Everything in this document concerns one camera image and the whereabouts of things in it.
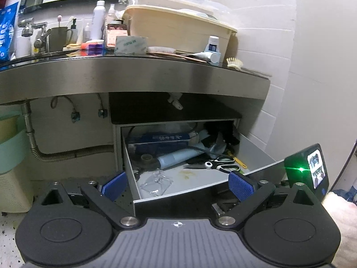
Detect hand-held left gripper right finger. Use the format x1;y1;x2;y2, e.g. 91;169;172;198
215;171;324;229

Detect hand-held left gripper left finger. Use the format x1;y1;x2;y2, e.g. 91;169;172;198
33;171;140;230

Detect grey metal drawer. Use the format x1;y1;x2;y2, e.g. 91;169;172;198
119;119;288;216

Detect person's right forearm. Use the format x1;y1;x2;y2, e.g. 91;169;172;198
321;191;357;268

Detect yellow plastic stick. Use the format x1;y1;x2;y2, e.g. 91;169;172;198
227;151;248;169

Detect brown tape roll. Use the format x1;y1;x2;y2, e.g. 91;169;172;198
141;153;157;168

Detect black and white scissors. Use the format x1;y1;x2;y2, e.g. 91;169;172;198
183;156;241;173

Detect clear plastic bag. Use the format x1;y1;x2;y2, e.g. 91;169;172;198
138;170;174;197

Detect dark cloth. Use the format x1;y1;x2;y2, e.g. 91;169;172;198
203;121;241;147

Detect dark blue cardboard box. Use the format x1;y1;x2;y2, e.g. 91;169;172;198
127;132;192;153

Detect light blue tube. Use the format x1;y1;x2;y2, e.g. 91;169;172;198
157;148;207;170

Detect corrugated metal drain pipe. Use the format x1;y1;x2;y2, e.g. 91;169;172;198
21;100;115;163

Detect cream perforated basket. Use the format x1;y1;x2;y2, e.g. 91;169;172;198
0;169;34;210

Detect white plastic fitting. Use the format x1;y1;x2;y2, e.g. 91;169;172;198
167;92;183;110

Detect pale green plastic bin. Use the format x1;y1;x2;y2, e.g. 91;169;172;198
0;113;29;175

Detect stainless steel vanity counter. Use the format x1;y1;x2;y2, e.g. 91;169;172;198
0;54;272;104

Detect cream scrubbing brush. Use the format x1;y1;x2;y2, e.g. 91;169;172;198
226;57;270;77

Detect white tube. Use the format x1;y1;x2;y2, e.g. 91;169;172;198
192;52;221;63

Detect purple plastic box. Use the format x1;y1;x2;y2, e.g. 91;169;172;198
88;42;105;57

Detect grey tissue packet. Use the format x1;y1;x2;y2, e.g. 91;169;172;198
114;36;149;56

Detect thin wooden stick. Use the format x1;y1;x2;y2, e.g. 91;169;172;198
148;52;208;63

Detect white medicine bottle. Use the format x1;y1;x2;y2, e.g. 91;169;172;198
205;36;221;54

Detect pink patterned box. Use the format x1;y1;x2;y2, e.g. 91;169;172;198
106;24;128;51

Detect dark green cup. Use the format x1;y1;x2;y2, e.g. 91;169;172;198
49;26;74;52

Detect small pump bottle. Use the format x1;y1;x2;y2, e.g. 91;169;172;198
70;17;79;44

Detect cream plastic basin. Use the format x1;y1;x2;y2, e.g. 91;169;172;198
123;5;238;55

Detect tall white bottle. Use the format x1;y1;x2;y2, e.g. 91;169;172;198
90;0;106;41

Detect chrome faucet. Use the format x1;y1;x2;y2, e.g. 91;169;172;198
18;18;52;54

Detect clear spray bottle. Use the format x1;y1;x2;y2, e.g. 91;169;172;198
105;4;118;25

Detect blue printed packet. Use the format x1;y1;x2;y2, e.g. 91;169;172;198
0;1;20;63

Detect clear plastic container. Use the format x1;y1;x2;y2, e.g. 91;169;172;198
134;0;232;21

